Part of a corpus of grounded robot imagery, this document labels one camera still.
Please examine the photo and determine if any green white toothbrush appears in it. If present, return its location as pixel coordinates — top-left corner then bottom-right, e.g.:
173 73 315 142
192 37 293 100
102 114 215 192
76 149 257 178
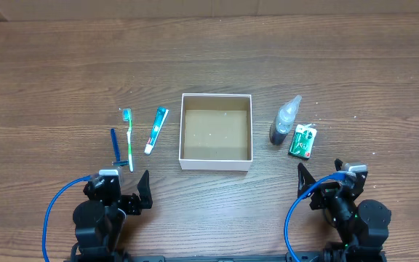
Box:
122 108 134 172

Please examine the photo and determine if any blue right cable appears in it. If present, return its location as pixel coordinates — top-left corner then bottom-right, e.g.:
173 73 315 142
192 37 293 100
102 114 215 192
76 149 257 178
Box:
284 171 348 262

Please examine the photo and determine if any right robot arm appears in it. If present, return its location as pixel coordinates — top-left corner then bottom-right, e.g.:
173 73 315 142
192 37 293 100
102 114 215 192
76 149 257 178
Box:
298 159 391 262

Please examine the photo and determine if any blue disposable razor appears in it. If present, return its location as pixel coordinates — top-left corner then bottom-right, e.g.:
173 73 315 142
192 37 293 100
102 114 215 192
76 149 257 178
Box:
110 128 129 167

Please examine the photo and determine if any teal toothpaste tube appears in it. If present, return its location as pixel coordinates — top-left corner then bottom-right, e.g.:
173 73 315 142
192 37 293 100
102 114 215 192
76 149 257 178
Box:
144 107 169 155

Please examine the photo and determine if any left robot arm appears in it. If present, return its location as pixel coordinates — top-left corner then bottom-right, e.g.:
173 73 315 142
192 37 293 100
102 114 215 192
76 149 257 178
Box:
71 167 153 261

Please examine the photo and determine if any blue left cable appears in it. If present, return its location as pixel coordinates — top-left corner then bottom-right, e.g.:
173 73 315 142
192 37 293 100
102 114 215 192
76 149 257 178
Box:
41 175 94 262

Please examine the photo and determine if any green soap packet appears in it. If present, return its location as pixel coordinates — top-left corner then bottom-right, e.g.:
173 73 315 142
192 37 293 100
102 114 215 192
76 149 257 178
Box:
288 124 317 160

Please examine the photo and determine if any clear bottle dark liquid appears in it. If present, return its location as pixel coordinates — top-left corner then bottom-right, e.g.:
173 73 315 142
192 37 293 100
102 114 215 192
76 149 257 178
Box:
269 95 302 146

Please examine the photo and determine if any blue cable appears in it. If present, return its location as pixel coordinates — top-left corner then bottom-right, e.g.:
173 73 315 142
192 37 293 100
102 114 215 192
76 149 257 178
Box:
284 171 348 262
41 175 94 262

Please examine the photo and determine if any white cardboard box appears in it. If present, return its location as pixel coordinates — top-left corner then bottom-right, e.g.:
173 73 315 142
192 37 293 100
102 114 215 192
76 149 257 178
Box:
178 93 253 172

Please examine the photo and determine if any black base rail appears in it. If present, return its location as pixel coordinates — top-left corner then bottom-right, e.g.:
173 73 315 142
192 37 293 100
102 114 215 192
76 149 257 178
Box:
123 252 332 262

